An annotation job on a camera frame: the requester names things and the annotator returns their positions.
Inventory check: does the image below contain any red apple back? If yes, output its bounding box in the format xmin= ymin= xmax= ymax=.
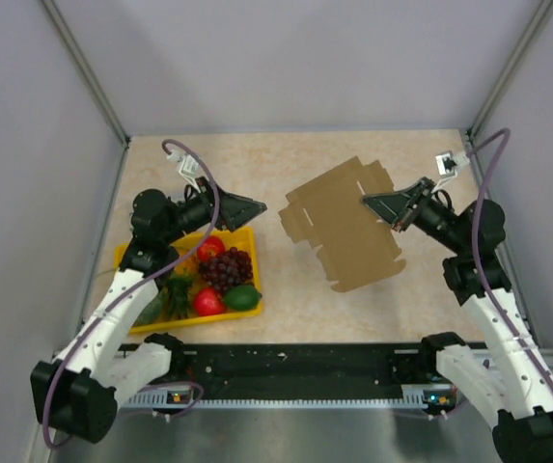
xmin=196 ymin=235 xmax=227 ymax=262

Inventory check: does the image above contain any aluminium frame post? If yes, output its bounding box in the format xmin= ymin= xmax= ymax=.
xmin=464 ymin=0 xmax=553 ymax=143
xmin=39 ymin=0 xmax=130 ymax=146

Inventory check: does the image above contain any brown cardboard box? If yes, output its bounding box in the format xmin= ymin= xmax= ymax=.
xmin=279 ymin=156 xmax=406 ymax=293

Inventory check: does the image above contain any purple grape bunch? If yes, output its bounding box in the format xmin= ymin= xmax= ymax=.
xmin=199 ymin=248 xmax=253 ymax=295

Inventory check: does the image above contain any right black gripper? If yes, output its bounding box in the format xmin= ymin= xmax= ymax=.
xmin=361 ymin=177 xmax=467 ymax=255

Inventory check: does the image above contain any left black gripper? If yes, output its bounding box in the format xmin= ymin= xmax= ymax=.
xmin=161 ymin=176 xmax=266 ymax=245

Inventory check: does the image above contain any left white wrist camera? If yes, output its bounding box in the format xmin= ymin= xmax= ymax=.
xmin=166 ymin=148 xmax=200 ymax=186

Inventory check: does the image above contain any red apple front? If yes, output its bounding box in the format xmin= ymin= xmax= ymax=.
xmin=193 ymin=287 xmax=227 ymax=316

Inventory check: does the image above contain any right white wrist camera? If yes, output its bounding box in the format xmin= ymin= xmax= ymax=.
xmin=432 ymin=150 xmax=470 ymax=192

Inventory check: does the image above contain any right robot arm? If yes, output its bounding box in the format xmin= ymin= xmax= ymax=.
xmin=362 ymin=177 xmax=553 ymax=462

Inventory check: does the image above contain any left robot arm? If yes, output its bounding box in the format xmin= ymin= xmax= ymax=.
xmin=30 ymin=177 xmax=267 ymax=449

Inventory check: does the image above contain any green lime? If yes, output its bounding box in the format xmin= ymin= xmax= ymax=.
xmin=223 ymin=285 xmax=263 ymax=312

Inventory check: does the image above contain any green leafy vegetable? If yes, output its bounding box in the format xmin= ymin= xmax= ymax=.
xmin=165 ymin=274 xmax=193 ymax=320

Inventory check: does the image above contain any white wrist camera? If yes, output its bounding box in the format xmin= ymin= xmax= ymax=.
xmin=166 ymin=148 xmax=200 ymax=186
xmin=432 ymin=150 xmax=470 ymax=192

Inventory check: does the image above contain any yellow plastic tray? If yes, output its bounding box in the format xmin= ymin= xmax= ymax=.
xmin=129 ymin=227 xmax=263 ymax=335

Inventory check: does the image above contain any red apple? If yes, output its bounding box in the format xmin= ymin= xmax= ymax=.
xmin=193 ymin=287 xmax=227 ymax=316
xmin=196 ymin=235 xmax=227 ymax=262

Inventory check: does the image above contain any right aluminium frame post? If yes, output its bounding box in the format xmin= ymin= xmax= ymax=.
xmin=464 ymin=0 xmax=553 ymax=143

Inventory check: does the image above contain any grey slotted cable duct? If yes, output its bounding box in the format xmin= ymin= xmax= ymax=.
xmin=121 ymin=385 xmax=460 ymax=411

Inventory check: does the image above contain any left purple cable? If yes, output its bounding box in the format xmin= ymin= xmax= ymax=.
xmin=41 ymin=139 xmax=221 ymax=450

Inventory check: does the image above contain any left aluminium frame post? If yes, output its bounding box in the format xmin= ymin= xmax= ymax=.
xmin=39 ymin=0 xmax=130 ymax=146

